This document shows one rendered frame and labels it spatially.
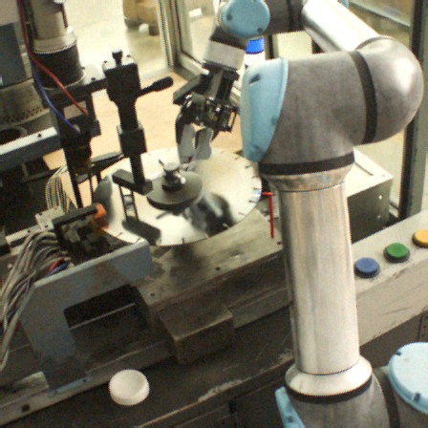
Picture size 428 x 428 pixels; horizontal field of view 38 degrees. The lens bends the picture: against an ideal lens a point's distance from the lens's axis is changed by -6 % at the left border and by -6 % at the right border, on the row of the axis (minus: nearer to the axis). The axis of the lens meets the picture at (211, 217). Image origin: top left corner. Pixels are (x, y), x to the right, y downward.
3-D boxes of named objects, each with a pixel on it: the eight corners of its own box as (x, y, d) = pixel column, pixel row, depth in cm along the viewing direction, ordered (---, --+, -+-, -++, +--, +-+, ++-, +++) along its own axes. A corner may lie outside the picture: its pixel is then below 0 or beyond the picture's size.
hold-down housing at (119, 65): (146, 143, 116) (130, 41, 104) (152, 155, 113) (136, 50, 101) (117, 151, 115) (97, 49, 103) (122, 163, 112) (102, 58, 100)
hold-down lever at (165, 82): (161, 79, 109) (160, 65, 107) (177, 92, 104) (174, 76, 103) (119, 94, 107) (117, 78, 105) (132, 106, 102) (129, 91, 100)
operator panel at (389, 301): (419, 266, 130) (427, 208, 121) (455, 295, 122) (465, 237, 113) (310, 321, 122) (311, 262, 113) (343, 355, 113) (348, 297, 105)
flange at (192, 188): (212, 196, 122) (211, 184, 121) (156, 214, 120) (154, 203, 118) (191, 168, 131) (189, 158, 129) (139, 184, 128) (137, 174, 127)
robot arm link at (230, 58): (201, 38, 120) (237, 50, 123) (194, 60, 121) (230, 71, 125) (218, 42, 113) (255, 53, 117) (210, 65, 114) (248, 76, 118)
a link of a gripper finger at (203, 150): (195, 178, 121) (209, 130, 119) (182, 169, 126) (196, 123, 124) (209, 181, 123) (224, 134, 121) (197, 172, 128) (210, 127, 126)
